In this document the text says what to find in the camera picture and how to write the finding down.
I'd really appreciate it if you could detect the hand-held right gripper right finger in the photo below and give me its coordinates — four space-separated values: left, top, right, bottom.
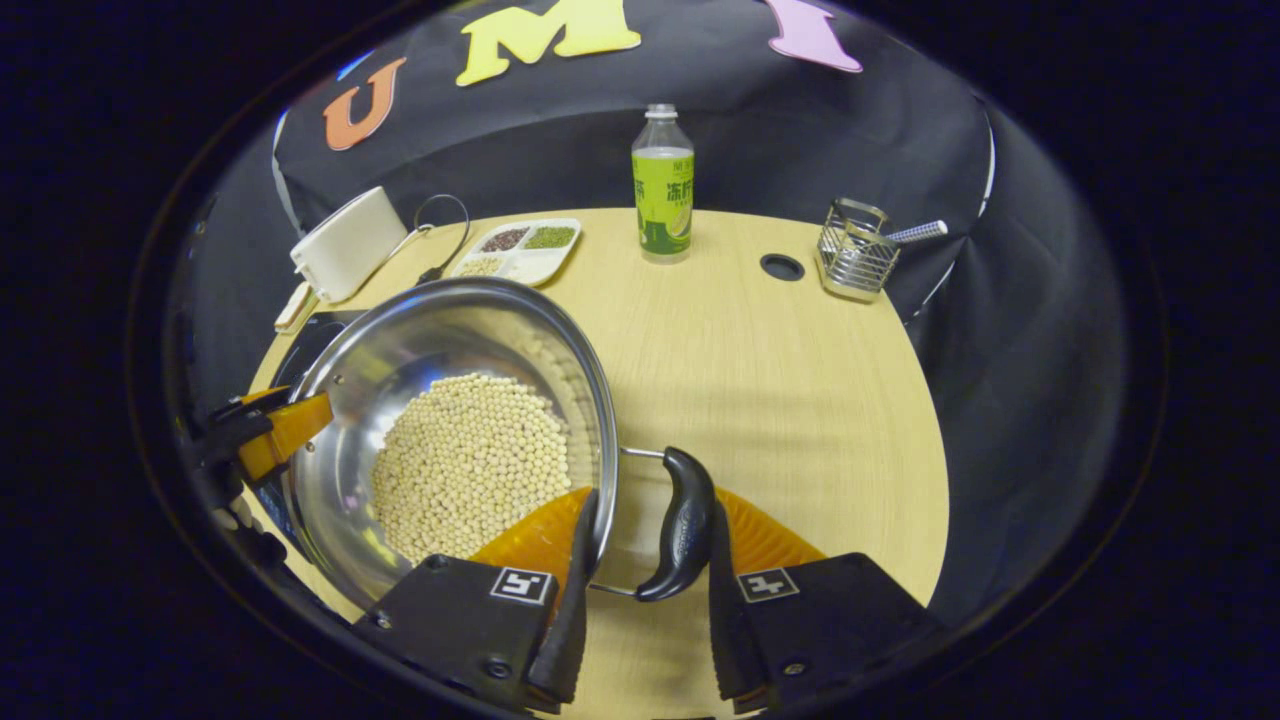
707 487 946 713

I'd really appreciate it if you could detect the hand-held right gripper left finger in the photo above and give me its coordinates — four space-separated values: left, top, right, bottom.
352 487 601 713

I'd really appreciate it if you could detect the black induction cooktop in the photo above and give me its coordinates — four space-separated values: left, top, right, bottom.
262 310 369 393

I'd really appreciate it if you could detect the stainless steel pot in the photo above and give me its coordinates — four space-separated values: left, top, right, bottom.
278 277 718 609

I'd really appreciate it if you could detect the bread slice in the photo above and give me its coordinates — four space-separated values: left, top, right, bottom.
276 283 317 329

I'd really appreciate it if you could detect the pile of soybeans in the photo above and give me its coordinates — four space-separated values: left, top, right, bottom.
370 373 573 564

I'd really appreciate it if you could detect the white toaster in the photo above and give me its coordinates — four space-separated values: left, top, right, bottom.
290 186 409 304

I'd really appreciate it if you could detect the white divided dish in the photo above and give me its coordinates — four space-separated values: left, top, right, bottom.
450 218 583 288

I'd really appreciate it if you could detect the green label drink bottle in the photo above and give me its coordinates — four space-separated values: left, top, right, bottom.
631 104 695 264

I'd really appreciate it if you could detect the black toaster cable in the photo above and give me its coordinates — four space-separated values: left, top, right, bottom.
385 194 471 286

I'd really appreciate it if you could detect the metal wire holder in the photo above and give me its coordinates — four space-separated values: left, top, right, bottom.
817 198 901 303

